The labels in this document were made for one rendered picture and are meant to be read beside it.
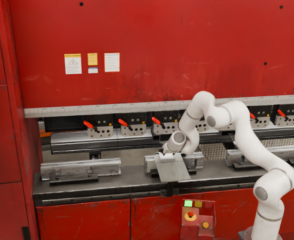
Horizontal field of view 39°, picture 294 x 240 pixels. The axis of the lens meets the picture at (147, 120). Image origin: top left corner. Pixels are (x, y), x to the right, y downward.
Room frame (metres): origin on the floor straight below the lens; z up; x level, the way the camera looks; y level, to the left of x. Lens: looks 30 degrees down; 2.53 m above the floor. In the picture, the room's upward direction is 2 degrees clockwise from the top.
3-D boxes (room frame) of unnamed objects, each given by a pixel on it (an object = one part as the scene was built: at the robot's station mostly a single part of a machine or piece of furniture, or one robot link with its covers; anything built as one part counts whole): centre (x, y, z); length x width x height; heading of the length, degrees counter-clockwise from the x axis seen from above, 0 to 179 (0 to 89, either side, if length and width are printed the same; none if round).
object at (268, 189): (1.45, -0.57, 1.30); 0.19 x 0.12 x 0.24; 131
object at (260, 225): (1.47, -0.60, 1.09); 0.19 x 0.19 x 0.18
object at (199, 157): (2.20, -0.19, 0.92); 0.39 x 0.06 x 0.10; 101
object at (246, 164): (2.25, -0.74, 0.89); 0.30 x 0.05 x 0.03; 101
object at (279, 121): (2.33, -0.90, 1.26); 0.15 x 0.09 x 0.17; 101
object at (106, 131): (2.11, 0.28, 1.26); 0.15 x 0.09 x 0.17; 101
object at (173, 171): (2.05, -0.16, 1.00); 0.26 x 0.18 x 0.01; 11
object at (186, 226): (1.85, -0.33, 0.75); 0.20 x 0.16 x 0.18; 86
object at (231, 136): (2.44, -0.59, 1.01); 0.26 x 0.12 x 0.05; 11
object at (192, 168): (2.14, -0.18, 0.89); 0.30 x 0.05 x 0.03; 101
